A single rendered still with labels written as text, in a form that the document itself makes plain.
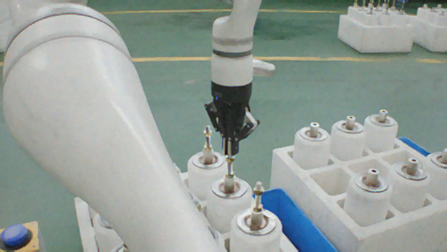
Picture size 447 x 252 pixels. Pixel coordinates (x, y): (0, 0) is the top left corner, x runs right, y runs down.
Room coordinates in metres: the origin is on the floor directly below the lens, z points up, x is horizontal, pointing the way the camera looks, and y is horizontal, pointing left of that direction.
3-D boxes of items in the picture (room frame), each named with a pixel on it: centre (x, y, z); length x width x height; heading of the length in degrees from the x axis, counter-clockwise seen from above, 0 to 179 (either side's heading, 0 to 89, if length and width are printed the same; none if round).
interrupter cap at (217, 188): (0.67, -0.02, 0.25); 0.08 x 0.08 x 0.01
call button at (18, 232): (0.44, 0.32, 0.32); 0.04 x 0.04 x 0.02
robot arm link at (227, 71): (0.69, -0.04, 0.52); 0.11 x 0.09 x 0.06; 133
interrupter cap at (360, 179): (0.69, -0.34, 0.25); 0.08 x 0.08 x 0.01
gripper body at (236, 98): (0.67, -0.03, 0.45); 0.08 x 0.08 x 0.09
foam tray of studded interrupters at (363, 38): (2.74, -1.13, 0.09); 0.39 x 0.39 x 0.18; 8
